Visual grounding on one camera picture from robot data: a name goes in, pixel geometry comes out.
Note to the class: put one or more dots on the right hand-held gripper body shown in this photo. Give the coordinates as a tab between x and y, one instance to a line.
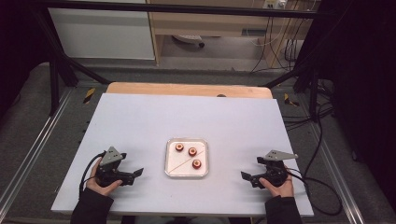
275	169

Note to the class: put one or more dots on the person's right hand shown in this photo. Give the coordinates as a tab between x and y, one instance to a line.
283	190

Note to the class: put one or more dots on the wooden table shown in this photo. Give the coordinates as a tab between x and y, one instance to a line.
174	89

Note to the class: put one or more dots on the thin wooden skewer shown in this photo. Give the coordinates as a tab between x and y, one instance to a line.
183	163

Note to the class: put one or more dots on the square metal tray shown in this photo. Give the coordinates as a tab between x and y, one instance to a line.
182	163

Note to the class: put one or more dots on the person's left hand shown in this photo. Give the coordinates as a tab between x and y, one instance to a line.
101	189

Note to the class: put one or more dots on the white chair base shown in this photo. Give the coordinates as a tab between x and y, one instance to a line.
190	39

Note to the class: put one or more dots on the white cabinet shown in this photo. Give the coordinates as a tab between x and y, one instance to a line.
99	34

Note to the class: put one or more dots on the aluminium floor rail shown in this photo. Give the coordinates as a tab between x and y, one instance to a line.
339	174
40	137

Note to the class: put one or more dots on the black metal frame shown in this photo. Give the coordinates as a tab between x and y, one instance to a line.
186	8

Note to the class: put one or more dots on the light wooden desk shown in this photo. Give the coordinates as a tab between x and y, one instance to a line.
202	23

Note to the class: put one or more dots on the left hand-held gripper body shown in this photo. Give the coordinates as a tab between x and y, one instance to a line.
109	157

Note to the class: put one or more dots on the yellow black floor tape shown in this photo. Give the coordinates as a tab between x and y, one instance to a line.
89	95
290	100

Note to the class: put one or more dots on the white power strip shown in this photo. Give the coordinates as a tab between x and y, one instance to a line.
274	3

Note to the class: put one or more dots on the white table board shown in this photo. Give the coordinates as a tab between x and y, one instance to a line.
186	118

